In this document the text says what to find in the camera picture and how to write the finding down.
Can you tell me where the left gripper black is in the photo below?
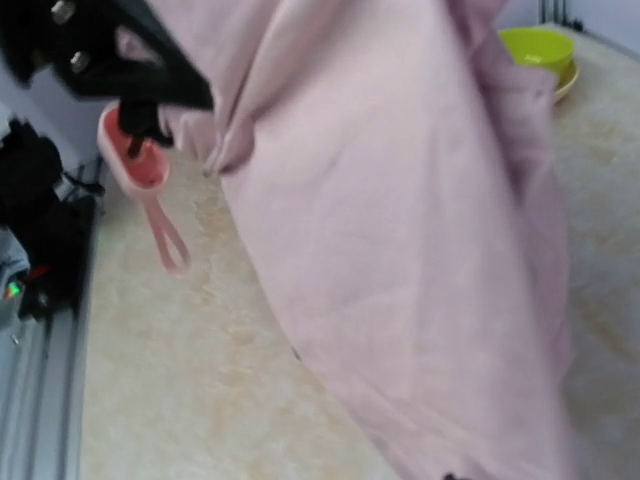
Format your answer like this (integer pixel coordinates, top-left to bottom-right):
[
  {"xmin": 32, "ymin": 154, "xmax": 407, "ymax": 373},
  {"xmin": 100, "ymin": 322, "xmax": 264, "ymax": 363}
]
[{"xmin": 0, "ymin": 0, "xmax": 216, "ymax": 112}]

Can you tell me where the beige plate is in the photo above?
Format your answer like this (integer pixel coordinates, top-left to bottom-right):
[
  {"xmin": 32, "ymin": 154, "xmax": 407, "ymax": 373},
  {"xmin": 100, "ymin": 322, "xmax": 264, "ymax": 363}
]
[{"xmin": 554, "ymin": 59, "xmax": 580, "ymax": 104}]

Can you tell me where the green bowl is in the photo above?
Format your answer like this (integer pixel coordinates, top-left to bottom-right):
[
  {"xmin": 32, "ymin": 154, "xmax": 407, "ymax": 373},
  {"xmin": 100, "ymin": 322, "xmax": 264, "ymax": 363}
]
[{"xmin": 499, "ymin": 27, "xmax": 574, "ymax": 75}]

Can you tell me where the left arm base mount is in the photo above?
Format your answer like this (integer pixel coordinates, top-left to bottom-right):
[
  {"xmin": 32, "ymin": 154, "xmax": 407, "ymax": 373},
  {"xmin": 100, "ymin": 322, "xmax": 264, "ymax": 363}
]
[{"xmin": 1, "ymin": 117, "xmax": 104, "ymax": 319}]

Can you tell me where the front aluminium rail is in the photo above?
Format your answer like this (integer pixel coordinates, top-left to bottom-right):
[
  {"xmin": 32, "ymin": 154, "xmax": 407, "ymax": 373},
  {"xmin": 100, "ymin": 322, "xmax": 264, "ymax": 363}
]
[{"xmin": 1, "ymin": 159, "xmax": 106, "ymax": 479}]

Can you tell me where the pink and black umbrella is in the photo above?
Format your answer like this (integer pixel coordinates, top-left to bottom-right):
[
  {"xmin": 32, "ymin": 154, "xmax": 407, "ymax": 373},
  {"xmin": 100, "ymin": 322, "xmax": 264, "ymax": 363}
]
[{"xmin": 116, "ymin": 1, "xmax": 577, "ymax": 479}]

